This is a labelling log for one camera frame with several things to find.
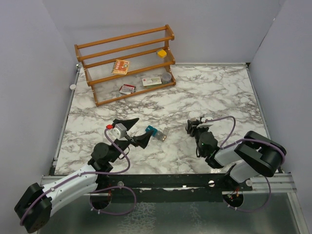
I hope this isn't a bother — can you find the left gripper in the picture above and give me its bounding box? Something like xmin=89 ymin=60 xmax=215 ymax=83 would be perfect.
xmin=109 ymin=118 xmax=154 ymax=163

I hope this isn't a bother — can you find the blue and grey pill organizer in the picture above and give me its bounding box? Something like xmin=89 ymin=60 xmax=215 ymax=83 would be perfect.
xmin=145 ymin=125 xmax=169 ymax=142

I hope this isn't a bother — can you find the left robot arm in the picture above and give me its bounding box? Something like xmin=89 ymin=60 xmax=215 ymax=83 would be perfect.
xmin=14 ymin=118 xmax=153 ymax=234

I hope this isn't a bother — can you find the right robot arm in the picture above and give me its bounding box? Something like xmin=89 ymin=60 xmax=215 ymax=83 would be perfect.
xmin=185 ymin=116 xmax=287 ymax=191

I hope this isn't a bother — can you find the red white medicine box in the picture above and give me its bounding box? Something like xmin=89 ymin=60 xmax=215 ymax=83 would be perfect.
xmin=119 ymin=84 xmax=136 ymax=95

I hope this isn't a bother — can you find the clear round plastic jar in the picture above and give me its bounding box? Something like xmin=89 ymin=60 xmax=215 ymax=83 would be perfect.
xmin=161 ymin=72 xmax=172 ymax=84

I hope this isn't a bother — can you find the green white medicine box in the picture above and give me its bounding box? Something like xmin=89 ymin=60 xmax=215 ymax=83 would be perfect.
xmin=142 ymin=77 xmax=162 ymax=88

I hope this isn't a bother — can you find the wooden three-tier shelf rack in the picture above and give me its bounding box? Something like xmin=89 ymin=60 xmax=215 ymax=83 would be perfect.
xmin=74 ymin=24 xmax=176 ymax=106

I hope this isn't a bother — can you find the orange spiral notebook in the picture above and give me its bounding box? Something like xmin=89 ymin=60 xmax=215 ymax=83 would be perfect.
xmin=112 ymin=59 xmax=130 ymax=75

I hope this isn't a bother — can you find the yellow lidded small jar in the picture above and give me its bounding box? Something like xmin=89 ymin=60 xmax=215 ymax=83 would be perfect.
xmin=156 ymin=49 xmax=167 ymax=59

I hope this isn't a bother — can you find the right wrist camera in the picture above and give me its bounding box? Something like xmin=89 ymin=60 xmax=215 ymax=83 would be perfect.
xmin=197 ymin=116 xmax=214 ymax=129

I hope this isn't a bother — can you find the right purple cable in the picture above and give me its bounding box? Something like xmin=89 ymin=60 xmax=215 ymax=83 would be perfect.
xmin=207 ymin=116 xmax=287 ymax=213

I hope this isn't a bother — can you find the purple cable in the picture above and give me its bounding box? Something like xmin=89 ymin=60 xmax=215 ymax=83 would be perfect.
xmin=207 ymin=116 xmax=287 ymax=213
xmin=19 ymin=128 xmax=137 ymax=226

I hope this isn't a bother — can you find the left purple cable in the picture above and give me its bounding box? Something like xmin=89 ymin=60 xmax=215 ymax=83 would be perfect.
xmin=19 ymin=128 xmax=137 ymax=226

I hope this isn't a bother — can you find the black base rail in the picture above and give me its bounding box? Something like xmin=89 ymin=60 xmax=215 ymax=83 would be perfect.
xmin=97 ymin=173 xmax=252 ymax=203

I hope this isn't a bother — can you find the aluminium frame rail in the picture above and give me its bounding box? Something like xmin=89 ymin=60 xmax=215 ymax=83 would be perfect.
xmin=39 ymin=174 xmax=297 ymax=195

